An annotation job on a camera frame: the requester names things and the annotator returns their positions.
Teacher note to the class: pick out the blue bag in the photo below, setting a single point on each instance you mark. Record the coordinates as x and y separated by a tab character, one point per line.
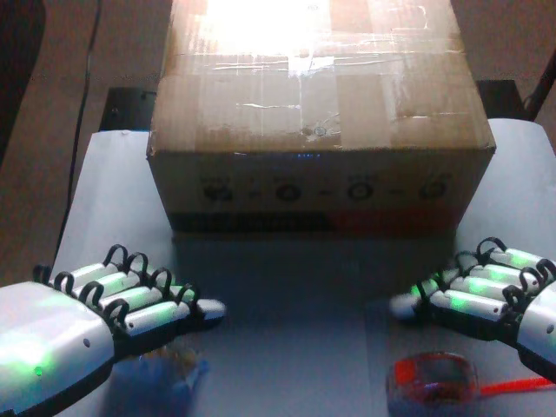
174	373

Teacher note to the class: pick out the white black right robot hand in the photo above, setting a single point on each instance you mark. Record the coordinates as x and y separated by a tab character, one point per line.
486	289

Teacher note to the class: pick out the large taped cardboard box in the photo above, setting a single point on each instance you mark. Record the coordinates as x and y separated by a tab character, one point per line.
321	130

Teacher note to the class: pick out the black slanted pole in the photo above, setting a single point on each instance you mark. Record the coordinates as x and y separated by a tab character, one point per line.
543	87

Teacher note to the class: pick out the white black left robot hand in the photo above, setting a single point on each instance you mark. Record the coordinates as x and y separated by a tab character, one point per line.
48	321

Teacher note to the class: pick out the black table frame plate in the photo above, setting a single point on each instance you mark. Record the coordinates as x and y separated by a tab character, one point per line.
126	108
499	100

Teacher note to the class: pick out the large dark furniture piece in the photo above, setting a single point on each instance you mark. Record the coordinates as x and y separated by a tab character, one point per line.
17	65

